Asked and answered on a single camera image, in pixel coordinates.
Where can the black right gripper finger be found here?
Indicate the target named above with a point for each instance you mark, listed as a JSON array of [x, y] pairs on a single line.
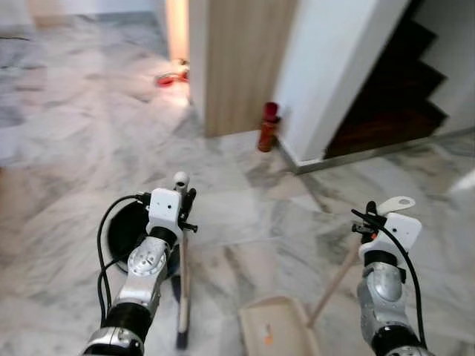
[[372, 208]]

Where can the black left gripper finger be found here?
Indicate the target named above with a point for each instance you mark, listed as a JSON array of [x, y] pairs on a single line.
[[191, 200]]

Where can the wooden broom with white knob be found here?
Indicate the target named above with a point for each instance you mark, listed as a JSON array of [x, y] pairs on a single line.
[[183, 289]]

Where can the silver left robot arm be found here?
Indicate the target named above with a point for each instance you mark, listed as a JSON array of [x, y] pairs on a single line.
[[145, 263]]

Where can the black round bucket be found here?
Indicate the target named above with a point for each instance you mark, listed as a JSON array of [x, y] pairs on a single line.
[[122, 230]]

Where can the dark wooden staircase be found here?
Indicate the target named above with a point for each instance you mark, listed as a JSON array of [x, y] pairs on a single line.
[[393, 104]]

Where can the large red pet bowl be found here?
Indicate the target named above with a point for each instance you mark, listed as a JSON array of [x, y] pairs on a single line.
[[166, 80]]

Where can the small red pet bowl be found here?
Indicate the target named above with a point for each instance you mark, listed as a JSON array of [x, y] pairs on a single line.
[[182, 73]]

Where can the light wooden cabinet panel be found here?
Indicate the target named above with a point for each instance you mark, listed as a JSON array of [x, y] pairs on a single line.
[[245, 67]]

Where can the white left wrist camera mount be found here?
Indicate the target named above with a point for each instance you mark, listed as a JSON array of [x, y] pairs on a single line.
[[163, 208]]

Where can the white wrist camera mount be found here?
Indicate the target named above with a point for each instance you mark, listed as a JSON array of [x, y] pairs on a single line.
[[401, 230], [163, 208]]

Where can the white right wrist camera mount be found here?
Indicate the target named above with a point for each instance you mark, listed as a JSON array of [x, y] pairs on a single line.
[[401, 230]]

